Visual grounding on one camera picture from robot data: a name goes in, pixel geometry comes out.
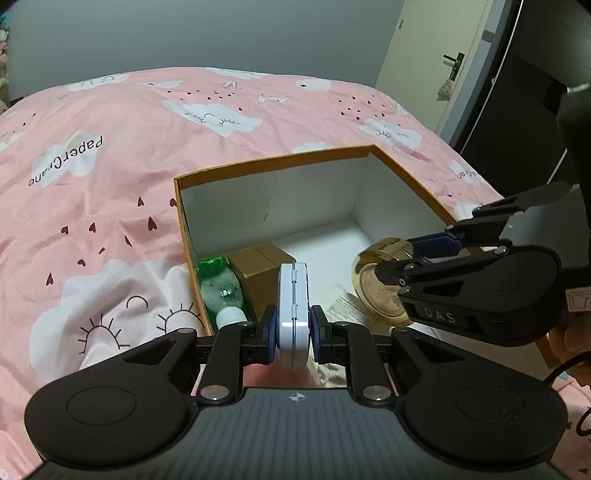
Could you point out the pink printed blanket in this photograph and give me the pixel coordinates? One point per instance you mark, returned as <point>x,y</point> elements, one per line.
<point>115,184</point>

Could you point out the gold cardboard box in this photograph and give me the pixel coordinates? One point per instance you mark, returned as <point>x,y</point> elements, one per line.
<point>258,272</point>

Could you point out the dark wardrobe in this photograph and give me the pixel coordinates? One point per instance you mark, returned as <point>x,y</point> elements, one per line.
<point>521,92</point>

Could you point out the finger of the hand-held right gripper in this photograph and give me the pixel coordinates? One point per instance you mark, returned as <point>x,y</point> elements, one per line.
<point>415,274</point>
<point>431,245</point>

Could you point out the green bottle with white cap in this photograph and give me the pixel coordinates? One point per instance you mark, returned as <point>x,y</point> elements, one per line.
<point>221,286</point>

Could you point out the round gold jar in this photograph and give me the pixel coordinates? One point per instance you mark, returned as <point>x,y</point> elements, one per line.
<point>376,290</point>

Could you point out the small hanging ornament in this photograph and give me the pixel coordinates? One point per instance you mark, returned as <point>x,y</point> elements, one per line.
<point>445,88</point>

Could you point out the small white hinged tin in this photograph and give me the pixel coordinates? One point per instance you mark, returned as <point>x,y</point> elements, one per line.
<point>293,314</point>

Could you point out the pale door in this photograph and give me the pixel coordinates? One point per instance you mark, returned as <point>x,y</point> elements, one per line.
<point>415,50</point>

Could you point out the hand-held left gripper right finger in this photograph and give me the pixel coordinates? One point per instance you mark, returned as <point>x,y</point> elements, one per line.
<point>318,333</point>

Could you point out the orange cardboard box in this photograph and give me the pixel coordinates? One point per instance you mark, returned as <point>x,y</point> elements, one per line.
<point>277,203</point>

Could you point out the person's right hand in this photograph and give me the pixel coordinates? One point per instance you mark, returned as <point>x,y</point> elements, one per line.
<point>575,344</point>

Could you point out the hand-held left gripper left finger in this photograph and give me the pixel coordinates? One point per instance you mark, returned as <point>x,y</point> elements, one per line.
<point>270,333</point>

